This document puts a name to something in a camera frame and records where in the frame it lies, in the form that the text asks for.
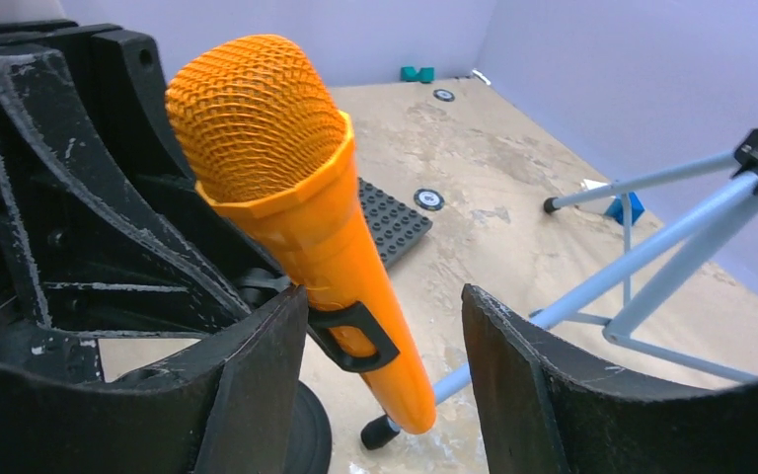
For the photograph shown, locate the aluminium side rail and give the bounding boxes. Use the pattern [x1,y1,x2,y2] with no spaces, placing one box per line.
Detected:
[471,69,492,86]

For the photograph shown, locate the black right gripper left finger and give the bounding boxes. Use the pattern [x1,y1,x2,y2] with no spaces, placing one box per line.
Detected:
[0,286,308,473]

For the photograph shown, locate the black microphone stand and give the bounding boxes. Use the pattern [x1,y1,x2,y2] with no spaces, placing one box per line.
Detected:
[234,268,400,474]

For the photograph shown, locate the teal clamp piece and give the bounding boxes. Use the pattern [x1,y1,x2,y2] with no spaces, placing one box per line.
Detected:
[400,66,435,84]

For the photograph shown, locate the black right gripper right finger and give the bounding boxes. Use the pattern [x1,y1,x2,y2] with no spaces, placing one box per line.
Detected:
[462,284,758,473]

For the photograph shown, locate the orange toy microphone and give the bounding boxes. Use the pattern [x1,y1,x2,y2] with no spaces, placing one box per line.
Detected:
[165,35,436,435]

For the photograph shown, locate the blue white brick block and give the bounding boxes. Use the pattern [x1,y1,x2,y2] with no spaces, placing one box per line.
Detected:
[576,179,644,225]

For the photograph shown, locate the light blue music stand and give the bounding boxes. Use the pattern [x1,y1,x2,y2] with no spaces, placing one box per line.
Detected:
[360,127,758,452]

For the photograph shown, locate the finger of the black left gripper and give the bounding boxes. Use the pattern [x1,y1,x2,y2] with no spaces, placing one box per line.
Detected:
[45,25,288,288]

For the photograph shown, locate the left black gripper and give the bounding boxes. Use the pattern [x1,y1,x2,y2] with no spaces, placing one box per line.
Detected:
[0,45,250,383]

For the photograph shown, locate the dark grey building baseplate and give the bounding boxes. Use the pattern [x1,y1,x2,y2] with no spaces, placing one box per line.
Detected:
[358,178,432,270]

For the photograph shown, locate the far black white poker chip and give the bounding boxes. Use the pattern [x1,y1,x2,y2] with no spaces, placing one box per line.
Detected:
[432,89,455,103]

